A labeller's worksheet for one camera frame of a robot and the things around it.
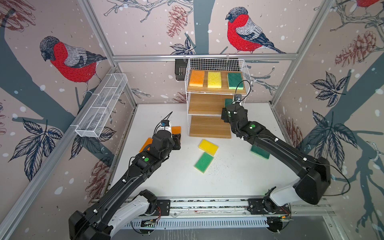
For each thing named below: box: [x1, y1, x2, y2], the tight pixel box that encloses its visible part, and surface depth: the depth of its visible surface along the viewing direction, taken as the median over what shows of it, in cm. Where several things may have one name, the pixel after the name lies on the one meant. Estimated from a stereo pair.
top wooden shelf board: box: [187, 69, 247, 95], surface depth 73 cm
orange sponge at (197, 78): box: [189, 70, 205, 87], surface depth 76 cm
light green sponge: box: [194, 152, 214, 174], surface depth 90 cm
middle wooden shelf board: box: [188, 93, 234, 115], surface depth 88 cm
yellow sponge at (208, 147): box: [198, 139, 219, 156], surface depth 98 cm
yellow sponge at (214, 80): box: [207, 71, 222, 89], surface depth 74 cm
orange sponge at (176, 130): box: [171, 126, 181, 135], surface depth 106 cm
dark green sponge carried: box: [228, 72, 244, 90], surface depth 75 cm
